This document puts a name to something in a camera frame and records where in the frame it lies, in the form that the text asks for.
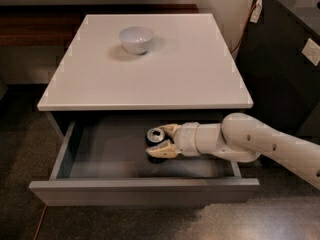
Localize blue pepsi can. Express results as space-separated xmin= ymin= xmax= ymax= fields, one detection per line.
xmin=145 ymin=128 xmax=166 ymax=164

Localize white bowl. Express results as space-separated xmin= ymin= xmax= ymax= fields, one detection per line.
xmin=119 ymin=26 xmax=154 ymax=55

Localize white cable tag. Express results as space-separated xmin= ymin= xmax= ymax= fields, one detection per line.
xmin=250 ymin=0 xmax=262 ymax=23

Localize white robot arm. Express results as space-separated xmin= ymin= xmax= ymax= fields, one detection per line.
xmin=146 ymin=113 xmax=320 ymax=188

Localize black side cabinet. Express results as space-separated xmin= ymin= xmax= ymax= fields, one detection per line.
xmin=236 ymin=0 xmax=320 ymax=144

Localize dark wooden bench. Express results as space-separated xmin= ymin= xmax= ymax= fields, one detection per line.
xmin=0 ymin=4 xmax=199 ymax=47

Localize grey top drawer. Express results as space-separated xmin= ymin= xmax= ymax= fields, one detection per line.
xmin=29 ymin=111 xmax=259 ymax=207

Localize white-topped grey drawer cabinet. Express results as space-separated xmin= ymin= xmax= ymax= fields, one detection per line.
xmin=36 ymin=13 xmax=254 ymax=142

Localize white label on cabinet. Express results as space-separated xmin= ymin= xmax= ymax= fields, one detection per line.
xmin=302 ymin=38 xmax=320 ymax=66

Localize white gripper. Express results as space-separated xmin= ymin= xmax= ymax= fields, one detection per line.
xmin=146 ymin=122 xmax=200 ymax=159

